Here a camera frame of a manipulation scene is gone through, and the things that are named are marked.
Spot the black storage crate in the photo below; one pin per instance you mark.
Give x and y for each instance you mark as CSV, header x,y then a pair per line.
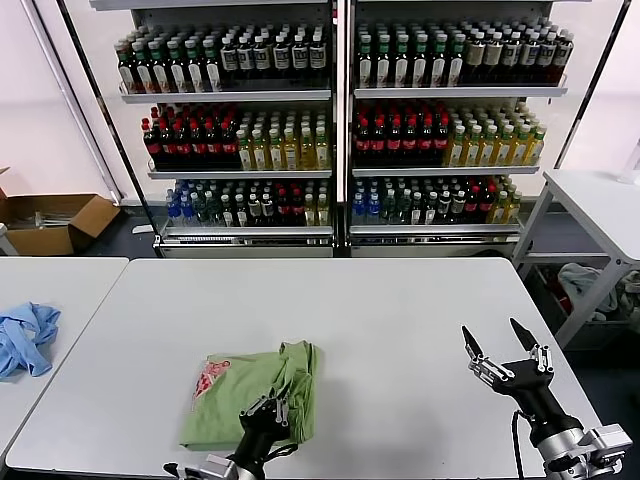
x,y
542,290

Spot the small blue label water bottle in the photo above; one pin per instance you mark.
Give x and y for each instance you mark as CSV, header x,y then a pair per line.
x,y
186,209
172,207
372,208
358,208

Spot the small green label water bottle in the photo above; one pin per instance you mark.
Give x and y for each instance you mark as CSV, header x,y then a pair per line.
x,y
200,209
214,209
387,209
402,209

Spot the white paper scrap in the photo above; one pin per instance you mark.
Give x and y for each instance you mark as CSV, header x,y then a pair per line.
x,y
141,228

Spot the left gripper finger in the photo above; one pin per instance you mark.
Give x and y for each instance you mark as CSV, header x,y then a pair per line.
x,y
257,404
281,407

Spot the small white label tea bottle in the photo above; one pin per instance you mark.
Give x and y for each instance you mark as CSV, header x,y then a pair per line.
x,y
430,208
241,209
416,208
228,209

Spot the white side table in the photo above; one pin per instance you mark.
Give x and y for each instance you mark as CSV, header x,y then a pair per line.
x,y
590,210

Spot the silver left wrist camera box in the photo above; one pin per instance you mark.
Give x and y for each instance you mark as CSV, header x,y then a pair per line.
x,y
220,465

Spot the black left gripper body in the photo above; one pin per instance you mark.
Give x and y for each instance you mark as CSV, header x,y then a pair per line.
x,y
260,435

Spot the open brown cardboard box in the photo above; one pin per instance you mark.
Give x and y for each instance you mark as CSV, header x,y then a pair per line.
x,y
92,220

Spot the small dark label tea bottle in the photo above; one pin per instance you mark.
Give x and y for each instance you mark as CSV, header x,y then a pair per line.
x,y
458,207
444,207
255,209
268,209

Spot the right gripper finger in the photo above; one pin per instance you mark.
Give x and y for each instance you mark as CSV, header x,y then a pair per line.
x,y
539,356
487,370

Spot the small yellow tea bottle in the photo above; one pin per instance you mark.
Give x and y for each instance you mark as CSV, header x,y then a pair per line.
x,y
311,209
324,209
513,207
499,207

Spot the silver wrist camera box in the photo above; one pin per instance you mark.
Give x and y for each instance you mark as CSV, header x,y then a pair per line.
x,y
607,442
220,465

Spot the green cap dark tea bottle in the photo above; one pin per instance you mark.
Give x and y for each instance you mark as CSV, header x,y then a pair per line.
x,y
177,66
401,60
126,67
420,59
456,59
212,65
160,66
143,67
383,60
365,60
438,59
194,65

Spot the light green t-shirt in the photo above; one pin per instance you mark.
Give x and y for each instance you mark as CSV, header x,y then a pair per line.
x,y
225,400

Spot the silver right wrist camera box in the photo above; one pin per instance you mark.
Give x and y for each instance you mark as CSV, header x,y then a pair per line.
x,y
607,442

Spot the small red cap cola bottle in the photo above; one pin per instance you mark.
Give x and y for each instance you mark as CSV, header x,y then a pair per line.
x,y
486,206
472,206
283,207
297,207

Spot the dark crumpled cloth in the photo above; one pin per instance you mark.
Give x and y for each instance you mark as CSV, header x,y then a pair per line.
x,y
631,290

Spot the grey metal beverage display rack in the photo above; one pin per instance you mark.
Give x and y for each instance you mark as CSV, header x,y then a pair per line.
x,y
225,95
460,91

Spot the grey crumpled cloth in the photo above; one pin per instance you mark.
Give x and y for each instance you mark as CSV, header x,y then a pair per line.
x,y
575,280

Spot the beige label dark tea bottle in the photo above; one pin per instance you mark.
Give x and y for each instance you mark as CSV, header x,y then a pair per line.
x,y
493,57
475,57

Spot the white cap dark tea bottle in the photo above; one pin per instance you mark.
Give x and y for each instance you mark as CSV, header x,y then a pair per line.
x,y
530,56
246,57
566,56
511,57
230,58
548,56
281,57
317,56
263,57
299,56

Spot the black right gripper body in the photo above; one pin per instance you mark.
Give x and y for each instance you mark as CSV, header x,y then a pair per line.
x,y
535,395

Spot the grey metal rods bundle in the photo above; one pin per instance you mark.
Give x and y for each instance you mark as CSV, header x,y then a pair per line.
x,y
45,218

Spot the crumpled light blue garment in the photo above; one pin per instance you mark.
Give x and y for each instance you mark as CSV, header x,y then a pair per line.
x,y
25,335

